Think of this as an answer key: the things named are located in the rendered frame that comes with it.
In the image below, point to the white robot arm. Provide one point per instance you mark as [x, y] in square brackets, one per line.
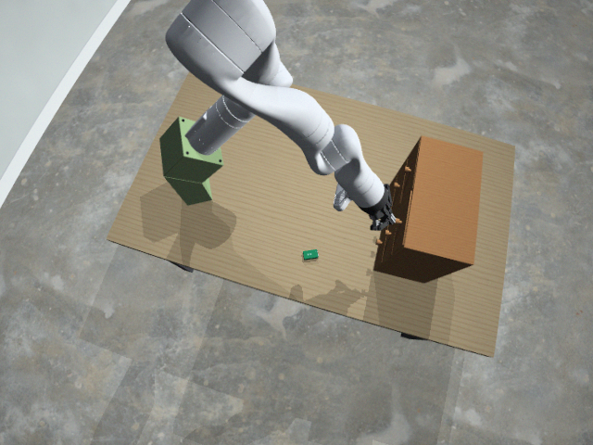
[216, 40]

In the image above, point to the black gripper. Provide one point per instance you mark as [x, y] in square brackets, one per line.
[382, 211]

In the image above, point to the small brown wooden chest of drawers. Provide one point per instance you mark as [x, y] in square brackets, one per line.
[442, 225]

